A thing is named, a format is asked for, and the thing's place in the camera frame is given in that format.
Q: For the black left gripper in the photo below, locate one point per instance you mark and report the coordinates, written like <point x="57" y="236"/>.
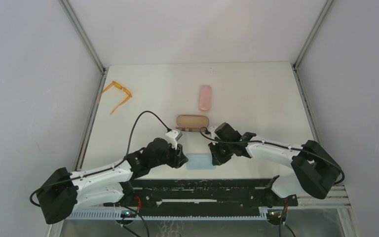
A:
<point x="179" y="156"/>

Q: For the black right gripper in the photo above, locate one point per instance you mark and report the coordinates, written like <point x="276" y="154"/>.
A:
<point x="215" y="154"/>

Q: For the light blue cloth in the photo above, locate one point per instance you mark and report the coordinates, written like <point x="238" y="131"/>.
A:
<point x="199" y="162"/>

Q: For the brown glasses case red stripe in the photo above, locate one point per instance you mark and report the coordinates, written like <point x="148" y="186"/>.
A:
<point x="191" y="123"/>

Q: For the pink glasses case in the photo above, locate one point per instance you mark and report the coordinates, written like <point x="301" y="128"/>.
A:
<point x="205" y="98"/>

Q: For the orange translucent sunglasses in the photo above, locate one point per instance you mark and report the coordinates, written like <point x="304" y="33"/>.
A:
<point x="114" y="91"/>

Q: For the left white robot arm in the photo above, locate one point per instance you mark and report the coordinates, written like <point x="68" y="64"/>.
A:
<point x="64" y="192"/>

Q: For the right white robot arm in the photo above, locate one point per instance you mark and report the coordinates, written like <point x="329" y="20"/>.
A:
<point x="314" y="171"/>

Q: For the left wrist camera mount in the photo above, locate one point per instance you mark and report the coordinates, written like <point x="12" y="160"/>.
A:
<point x="172" y="137"/>

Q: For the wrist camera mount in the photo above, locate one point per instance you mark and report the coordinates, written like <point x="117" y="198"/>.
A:
<point x="210" y="132"/>
<point x="172" y="137"/>

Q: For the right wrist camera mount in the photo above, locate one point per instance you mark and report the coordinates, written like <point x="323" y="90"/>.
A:
<point x="210" y="132"/>

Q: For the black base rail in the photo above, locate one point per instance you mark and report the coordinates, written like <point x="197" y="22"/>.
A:
<point x="205" y="198"/>

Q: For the aluminium frame post right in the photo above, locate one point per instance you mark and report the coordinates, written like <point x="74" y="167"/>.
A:
<point x="313" y="32"/>

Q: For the aluminium frame post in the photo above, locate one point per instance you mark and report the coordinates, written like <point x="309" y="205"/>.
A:
<point x="81" y="32"/>
<point x="313" y="32"/>

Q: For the aluminium frame post left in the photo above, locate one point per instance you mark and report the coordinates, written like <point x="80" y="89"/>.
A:
<point x="81" y="32"/>

